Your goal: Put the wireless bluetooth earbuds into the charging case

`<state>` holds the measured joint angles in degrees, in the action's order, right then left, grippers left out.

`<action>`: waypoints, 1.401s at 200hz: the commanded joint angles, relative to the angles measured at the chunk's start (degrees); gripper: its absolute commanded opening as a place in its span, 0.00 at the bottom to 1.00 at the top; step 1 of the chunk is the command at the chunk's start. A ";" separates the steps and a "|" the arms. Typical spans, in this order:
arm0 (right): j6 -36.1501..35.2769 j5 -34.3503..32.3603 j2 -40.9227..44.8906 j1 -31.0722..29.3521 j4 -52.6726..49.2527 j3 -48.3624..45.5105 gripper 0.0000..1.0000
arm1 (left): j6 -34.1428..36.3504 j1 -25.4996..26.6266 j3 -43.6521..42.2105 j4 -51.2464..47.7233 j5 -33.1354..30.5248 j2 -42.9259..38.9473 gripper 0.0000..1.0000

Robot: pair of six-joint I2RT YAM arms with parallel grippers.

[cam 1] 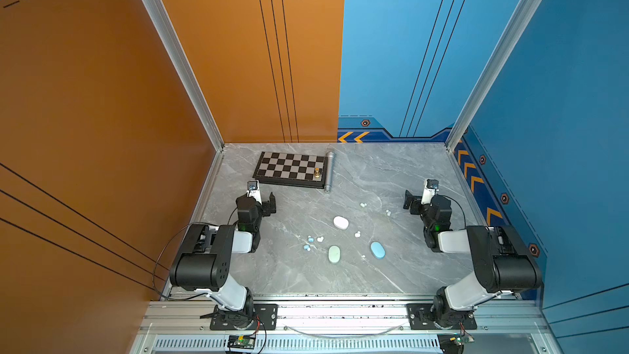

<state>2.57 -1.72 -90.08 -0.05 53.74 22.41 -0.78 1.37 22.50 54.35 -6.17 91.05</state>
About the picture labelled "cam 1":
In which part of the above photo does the mint green earbud case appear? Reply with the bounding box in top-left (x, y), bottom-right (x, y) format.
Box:
top-left (328, 245), bottom-right (341, 264)

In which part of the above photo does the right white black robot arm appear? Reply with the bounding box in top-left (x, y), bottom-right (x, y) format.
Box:
top-left (403, 188), bottom-right (542, 329)

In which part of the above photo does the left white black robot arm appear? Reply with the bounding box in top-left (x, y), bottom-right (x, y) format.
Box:
top-left (170, 194), bottom-right (277, 330)

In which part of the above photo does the blue earbud case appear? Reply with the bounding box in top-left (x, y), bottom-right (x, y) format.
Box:
top-left (370, 241), bottom-right (386, 260)

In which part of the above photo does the white earbud case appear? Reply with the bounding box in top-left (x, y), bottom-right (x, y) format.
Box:
top-left (333, 216), bottom-right (349, 230)

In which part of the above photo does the black white chessboard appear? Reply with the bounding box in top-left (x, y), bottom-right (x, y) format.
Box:
top-left (252, 152), bottom-right (325, 189)

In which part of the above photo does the left green circuit board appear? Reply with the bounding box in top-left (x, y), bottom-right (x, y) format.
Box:
top-left (226, 335), bottom-right (257, 352)

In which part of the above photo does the right circuit board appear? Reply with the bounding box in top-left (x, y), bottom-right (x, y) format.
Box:
top-left (437, 334), bottom-right (475, 354)

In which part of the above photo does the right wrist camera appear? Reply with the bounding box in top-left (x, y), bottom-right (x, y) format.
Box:
top-left (421, 179), bottom-right (439, 205)

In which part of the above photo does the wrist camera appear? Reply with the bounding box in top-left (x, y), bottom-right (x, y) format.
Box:
top-left (421, 179), bottom-right (439, 205)
top-left (247, 180), bottom-right (262, 204)

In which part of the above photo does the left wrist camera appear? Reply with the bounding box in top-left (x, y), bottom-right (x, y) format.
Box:
top-left (247, 180), bottom-right (262, 204)

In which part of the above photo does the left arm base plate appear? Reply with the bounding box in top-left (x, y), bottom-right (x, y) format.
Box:
top-left (206, 303), bottom-right (278, 331)

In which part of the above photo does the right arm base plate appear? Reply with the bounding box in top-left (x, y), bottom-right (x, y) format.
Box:
top-left (406, 303), bottom-right (478, 330)

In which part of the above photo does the aluminium front rail frame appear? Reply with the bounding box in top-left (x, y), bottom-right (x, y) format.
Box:
top-left (130, 295), bottom-right (562, 353)

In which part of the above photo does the right aluminium corner post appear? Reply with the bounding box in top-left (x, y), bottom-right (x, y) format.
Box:
top-left (446, 0), bottom-right (566, 152)

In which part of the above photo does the aluminium corner post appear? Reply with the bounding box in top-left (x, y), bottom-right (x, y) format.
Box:
top-left (446, 0), bottom-right (566, 152)
top-left (141, 0), bottom-right (224, 153)

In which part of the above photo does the left aluminium corner post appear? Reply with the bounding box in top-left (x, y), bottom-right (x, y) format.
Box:
top-left (141, 0), bottom-right (224, 153)

